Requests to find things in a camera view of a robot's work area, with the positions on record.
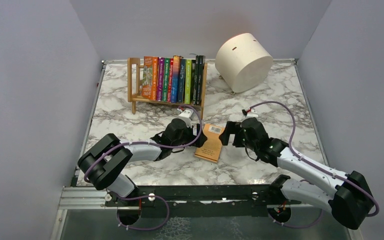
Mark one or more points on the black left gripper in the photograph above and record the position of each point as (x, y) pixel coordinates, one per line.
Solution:
(198, 136)

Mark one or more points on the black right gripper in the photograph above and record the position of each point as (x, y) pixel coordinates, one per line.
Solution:
(235, 133)

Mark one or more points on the plain orange paperback book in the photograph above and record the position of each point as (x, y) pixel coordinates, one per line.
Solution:
(211, 149)

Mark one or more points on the dark green hardcover book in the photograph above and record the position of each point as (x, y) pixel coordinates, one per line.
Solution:
(200, 68)

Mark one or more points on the red spine paperback book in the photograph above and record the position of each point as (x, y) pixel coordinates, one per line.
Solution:
(170, 74)

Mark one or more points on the green cartoon paperback book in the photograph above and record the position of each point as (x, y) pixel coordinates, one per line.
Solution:
(166, 79)

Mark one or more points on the purple spine paperback book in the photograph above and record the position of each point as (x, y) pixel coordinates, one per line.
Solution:
(160, 79)

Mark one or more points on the blue cover paperback book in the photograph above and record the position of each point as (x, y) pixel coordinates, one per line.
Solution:
(175, 78)

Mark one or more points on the orange cartoon paperback book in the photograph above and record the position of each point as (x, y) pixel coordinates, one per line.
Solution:
(149, 77)

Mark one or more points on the wooden dowel rack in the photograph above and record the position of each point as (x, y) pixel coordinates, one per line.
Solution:
(134, 67)

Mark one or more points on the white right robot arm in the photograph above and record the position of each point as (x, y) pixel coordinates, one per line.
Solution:
(346, 196)

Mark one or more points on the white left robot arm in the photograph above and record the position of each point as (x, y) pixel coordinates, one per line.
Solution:
(103, 163)

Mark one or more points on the cream cylindrical lamp shade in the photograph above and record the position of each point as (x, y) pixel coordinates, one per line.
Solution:
(243, 62)

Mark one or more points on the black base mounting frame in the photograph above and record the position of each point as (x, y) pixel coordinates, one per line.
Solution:
(195, 201)

